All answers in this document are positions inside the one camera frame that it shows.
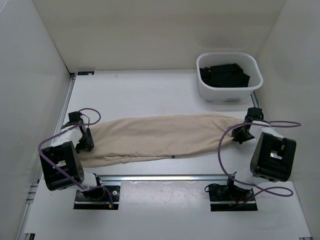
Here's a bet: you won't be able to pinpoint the aluminium table frame rail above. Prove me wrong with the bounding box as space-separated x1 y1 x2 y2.
14 71 283 240

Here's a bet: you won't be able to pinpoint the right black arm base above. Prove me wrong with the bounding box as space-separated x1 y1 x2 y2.
204 183 258 212

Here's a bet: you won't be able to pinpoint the folded black trousers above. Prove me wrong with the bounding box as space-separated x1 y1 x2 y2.
199 63 250 88

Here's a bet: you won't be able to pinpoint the white front cover board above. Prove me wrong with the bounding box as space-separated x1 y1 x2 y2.
24 181 311 240

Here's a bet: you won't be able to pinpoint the beige trousers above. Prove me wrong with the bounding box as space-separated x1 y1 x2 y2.
78 113 242 168

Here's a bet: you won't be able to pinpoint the purple cable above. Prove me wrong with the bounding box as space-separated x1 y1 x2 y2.
217 121 302 208
37 107 115 210

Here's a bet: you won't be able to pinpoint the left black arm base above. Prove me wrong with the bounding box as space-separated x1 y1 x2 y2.
73 184 121 210

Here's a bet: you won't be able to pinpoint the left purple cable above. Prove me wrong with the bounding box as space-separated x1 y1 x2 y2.
37 107 115 210

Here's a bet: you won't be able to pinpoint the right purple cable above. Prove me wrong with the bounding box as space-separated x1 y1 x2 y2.
217 121 302 208

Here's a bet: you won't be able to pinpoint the white plastic basket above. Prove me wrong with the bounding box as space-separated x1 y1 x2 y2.
196 52 264 102

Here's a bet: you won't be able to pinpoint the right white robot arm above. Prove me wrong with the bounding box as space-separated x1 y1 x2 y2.
224 107 297 200

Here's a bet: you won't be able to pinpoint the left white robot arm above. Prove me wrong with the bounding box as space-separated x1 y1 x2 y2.
40 111 106 201

